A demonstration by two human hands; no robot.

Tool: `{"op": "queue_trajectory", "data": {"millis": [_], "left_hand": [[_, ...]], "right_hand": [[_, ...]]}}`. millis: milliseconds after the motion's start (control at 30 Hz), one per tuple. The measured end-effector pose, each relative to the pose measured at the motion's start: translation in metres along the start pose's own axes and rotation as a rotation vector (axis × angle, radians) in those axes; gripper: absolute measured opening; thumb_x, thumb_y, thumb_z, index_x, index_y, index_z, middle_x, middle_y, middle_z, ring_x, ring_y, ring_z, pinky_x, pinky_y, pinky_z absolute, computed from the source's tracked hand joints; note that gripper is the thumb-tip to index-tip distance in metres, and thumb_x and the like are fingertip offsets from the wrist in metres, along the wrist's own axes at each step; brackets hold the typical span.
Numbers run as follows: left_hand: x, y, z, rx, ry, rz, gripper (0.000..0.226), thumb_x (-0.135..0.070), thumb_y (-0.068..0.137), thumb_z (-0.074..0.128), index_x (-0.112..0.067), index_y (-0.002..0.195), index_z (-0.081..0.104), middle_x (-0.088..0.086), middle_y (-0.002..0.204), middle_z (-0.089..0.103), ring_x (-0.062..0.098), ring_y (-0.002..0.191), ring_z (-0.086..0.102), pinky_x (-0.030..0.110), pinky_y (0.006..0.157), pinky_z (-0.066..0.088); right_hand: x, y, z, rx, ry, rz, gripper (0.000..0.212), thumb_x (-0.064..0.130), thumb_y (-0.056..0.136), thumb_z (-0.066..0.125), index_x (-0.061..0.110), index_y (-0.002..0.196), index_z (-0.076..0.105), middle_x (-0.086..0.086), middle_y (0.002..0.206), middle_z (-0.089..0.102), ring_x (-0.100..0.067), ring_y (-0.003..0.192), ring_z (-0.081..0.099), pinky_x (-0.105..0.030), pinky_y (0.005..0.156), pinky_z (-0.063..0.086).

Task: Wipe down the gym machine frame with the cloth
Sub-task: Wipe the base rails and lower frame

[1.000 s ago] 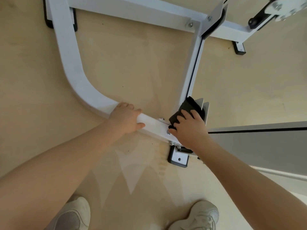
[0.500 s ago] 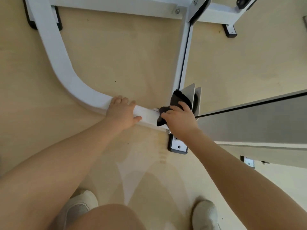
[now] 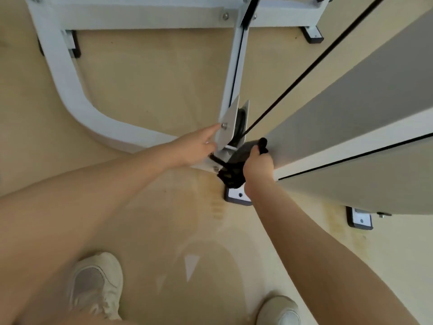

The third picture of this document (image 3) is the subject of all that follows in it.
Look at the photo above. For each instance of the person's left forearm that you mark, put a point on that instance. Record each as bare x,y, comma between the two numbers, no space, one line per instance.
77,226

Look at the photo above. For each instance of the white gym machine frame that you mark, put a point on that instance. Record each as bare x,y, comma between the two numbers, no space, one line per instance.
338,108

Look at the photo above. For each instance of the person's right forearm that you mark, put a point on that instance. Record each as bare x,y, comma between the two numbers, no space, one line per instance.
324,267

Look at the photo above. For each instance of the person's right hand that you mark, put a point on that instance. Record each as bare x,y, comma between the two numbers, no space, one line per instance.
258,172

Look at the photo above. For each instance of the dark grey cleaning cloth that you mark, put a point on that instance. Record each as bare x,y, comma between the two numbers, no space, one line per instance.
242,155

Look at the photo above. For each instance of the person's left hand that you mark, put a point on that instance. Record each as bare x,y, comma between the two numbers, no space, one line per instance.
194,148

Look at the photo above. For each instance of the white sneaker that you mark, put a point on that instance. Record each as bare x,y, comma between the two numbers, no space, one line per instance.
94,287
279,311

